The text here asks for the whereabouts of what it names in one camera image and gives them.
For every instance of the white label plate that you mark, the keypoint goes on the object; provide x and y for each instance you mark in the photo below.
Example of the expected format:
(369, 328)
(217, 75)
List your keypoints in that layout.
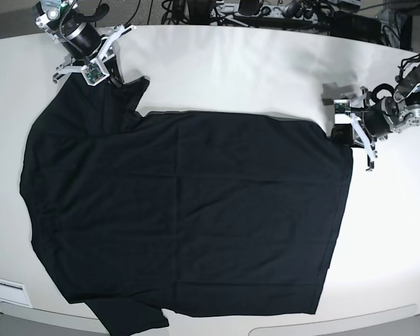
(14, 293)

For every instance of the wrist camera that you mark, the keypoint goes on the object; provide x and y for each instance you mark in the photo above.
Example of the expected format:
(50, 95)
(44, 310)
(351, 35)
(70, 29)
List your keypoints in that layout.
(94, 74)
(342, 111)

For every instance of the white power strip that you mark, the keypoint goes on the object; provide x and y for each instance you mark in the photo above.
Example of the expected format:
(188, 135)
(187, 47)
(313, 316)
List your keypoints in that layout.
(267, 14)

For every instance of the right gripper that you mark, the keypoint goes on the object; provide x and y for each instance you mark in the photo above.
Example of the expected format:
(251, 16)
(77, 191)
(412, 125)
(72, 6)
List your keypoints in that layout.
(86, 44)

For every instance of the black equipment box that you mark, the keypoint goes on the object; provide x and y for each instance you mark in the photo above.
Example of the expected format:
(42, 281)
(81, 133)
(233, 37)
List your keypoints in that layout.
(356, 27)

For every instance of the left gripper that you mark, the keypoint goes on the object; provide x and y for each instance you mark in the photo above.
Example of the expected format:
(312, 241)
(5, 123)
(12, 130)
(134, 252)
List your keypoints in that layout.
(368, 123)

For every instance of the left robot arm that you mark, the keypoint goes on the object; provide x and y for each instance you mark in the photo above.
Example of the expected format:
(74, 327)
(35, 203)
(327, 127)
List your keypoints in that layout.
(406, 96)

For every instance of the black T-shirt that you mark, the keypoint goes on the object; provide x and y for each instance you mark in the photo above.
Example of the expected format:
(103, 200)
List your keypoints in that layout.
(201, 213)

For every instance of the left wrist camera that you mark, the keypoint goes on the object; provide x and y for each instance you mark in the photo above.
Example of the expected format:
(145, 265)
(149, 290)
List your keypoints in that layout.
(342, 111)

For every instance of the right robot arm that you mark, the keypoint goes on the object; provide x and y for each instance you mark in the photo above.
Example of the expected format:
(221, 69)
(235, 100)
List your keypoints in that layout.
(59, 18)

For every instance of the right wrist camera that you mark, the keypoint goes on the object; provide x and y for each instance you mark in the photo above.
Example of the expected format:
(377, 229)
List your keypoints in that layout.
(94, 74)

